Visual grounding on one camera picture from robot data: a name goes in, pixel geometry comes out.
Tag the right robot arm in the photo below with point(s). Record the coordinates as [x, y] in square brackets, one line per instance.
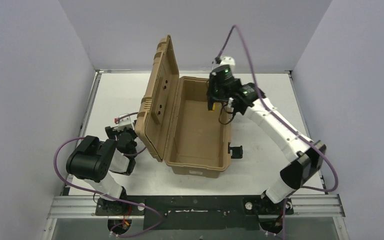
[304, 155]

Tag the tan plastic toolbox bin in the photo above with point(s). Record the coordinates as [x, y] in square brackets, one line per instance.
[174, 122]

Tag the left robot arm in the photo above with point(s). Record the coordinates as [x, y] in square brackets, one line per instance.
[94, 160]

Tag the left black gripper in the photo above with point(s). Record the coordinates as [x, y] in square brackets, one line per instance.
[113, 132]

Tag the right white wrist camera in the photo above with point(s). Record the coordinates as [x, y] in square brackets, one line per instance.
[224, 60]

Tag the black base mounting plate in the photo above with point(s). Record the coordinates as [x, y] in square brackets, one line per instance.
[202, 212]

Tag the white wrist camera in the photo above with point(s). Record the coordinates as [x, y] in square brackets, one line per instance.
[224, 60]
[123, 123]

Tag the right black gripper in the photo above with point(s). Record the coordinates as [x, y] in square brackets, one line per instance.
[213, 98]

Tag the aluminium front rail frame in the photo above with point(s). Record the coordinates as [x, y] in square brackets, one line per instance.
[305, 206]

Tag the black toolbox latch front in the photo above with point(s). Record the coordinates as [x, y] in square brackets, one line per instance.
[236, 152]

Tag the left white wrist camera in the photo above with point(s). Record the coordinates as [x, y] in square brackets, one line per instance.
[123, 123]

